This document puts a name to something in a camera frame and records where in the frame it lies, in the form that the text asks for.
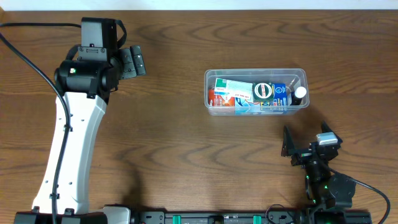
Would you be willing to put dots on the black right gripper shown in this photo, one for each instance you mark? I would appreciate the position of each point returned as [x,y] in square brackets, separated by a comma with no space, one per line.
[305,154]

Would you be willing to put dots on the green round-label tin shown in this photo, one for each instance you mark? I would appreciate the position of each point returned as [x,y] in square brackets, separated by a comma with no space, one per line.
[262,92]

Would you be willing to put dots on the red medicine box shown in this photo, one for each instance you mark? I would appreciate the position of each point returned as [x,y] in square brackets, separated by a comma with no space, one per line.
[219,100]

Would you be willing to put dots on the clear plastic container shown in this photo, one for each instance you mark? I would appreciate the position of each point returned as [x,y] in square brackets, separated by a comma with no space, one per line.
[291,77]

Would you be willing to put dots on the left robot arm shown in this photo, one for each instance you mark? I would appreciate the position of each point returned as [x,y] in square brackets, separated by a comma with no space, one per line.
[84,81]

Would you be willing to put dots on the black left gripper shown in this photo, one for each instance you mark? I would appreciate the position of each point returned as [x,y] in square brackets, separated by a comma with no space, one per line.
[133,61]

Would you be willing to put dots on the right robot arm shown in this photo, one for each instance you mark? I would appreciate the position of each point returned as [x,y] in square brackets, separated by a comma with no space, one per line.
[331,193]

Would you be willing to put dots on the dark bottle white cap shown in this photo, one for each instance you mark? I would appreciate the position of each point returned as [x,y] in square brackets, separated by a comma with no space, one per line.
[298,95]

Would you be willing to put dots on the white green medicine box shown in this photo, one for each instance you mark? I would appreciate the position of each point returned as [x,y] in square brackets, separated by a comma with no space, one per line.
[233,88]

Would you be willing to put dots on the blue cool fever box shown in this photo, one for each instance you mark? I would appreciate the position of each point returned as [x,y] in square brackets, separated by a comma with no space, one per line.
[276,106]

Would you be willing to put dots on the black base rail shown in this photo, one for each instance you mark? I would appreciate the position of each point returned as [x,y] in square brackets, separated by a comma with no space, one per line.
[271,216]

